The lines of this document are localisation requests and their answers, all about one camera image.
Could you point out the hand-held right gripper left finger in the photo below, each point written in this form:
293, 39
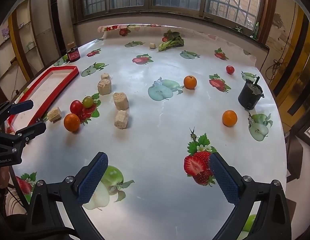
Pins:
92, 180

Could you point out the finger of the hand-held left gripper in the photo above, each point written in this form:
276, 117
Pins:
20, 106
32, 130

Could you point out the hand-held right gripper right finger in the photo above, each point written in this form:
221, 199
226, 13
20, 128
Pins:
223, 180

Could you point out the beige bread piece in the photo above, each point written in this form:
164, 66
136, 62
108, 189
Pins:
104, 86
54, 115
120, 101
105, 76
152, 45
121, 119

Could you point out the orange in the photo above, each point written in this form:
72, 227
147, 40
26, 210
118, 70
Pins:
190, 82
229, 118
72, 122

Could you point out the red cherry tomato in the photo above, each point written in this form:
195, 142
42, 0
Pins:
230, 69
76, 106

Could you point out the red rimmed tray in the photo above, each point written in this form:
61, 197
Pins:
57, 68

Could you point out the red jar with cork lid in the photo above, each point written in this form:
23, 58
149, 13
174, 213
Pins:
73, 54

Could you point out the purple plush toy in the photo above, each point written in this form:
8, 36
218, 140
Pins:
5, 33

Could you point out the fruit print tablecloth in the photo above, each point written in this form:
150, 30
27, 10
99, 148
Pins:
157, 135

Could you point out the black cup with straw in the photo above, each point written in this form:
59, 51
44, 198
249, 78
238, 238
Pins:
248, 96

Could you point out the standing air conditioner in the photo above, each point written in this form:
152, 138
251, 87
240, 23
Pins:
61, 17

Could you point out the green leafy vegetable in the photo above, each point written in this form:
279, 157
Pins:
171, 42

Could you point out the green bottle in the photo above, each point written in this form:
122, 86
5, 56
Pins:
256, 28

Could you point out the wall shelf unit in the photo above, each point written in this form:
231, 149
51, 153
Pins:
22, 37

